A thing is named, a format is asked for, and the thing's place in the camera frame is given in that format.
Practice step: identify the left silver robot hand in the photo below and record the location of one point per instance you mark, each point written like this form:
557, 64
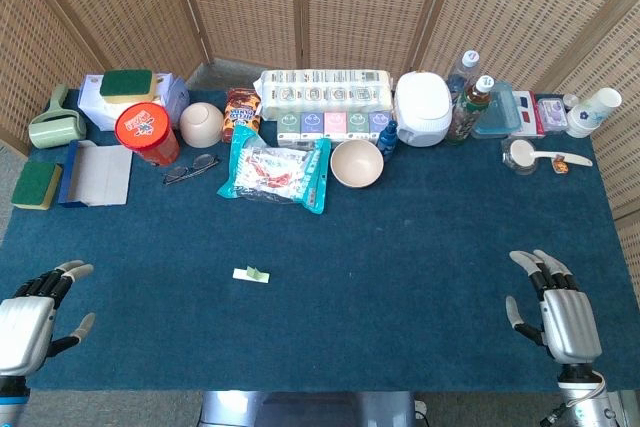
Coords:
25, 327

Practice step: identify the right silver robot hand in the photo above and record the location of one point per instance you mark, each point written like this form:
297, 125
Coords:
570, 322

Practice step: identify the green sticky note pad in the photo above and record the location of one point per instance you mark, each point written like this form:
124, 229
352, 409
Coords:
239, 274

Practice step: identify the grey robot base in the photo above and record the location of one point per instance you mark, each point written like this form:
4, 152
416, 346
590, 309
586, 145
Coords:
300, 409

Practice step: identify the green yellow sponge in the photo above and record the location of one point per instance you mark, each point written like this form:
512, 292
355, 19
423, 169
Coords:
35, 184
125, 83

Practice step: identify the small orange candy wrapper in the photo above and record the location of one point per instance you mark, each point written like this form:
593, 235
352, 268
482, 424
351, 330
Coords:
561, 165

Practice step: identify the small glass bowl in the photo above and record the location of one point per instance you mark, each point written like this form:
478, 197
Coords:
515, 162

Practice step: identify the beige plastic spoon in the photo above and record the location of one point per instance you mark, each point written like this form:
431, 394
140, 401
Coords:
522, 152

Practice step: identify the green lint roller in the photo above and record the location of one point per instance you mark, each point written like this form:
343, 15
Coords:
50, 129

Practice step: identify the white paper cup stack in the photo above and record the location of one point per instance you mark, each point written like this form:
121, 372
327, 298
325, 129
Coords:
592, 112

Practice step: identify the red blue paper glasses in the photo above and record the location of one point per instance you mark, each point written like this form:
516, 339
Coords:
527, 112

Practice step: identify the clear blue food container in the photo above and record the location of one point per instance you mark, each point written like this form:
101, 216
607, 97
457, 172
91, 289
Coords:
497, 114

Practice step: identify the small white capped jar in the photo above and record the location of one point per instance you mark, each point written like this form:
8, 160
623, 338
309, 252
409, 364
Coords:
570, 101

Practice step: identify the white tissue pack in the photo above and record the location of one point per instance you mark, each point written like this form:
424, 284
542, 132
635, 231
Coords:
95, 107

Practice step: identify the black eyeglasses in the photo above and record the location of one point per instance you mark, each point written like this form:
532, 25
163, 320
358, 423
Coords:
192, 168

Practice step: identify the blue carpet table cover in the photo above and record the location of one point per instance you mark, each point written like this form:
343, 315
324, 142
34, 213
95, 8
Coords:
350, 247

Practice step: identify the red instant noodle cup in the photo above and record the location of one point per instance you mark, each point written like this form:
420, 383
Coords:
145, 127

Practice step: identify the green tea bottle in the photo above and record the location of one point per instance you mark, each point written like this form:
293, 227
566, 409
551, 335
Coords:
467, 112

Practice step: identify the blue spray bottle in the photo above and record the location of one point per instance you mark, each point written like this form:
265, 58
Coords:
387, 139

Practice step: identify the white rice cooker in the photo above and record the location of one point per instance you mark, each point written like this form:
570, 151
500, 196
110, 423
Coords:
422, 107

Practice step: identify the beige bowl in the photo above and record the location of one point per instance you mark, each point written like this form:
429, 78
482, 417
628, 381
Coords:
201, 122
357, 163

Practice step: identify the clear water bottle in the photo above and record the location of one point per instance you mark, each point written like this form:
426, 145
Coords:
465, 69

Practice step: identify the small purple tissue pack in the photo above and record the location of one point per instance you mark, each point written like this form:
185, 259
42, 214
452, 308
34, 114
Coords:
379, 119
313, 125

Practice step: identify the small green tissue pack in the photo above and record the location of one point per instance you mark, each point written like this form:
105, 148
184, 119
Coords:
289, 126
358, 124

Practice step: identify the teal clear snack bag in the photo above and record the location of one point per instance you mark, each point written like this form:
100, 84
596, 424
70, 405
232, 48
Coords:
275, 172

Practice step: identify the brown cookie package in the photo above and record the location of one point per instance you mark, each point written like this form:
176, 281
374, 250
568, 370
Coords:
241, 114

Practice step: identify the small pink tissue pack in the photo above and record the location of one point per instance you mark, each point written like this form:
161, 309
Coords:
336, 125

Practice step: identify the white paper roll multipack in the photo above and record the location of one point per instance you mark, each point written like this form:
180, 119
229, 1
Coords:
325, 92

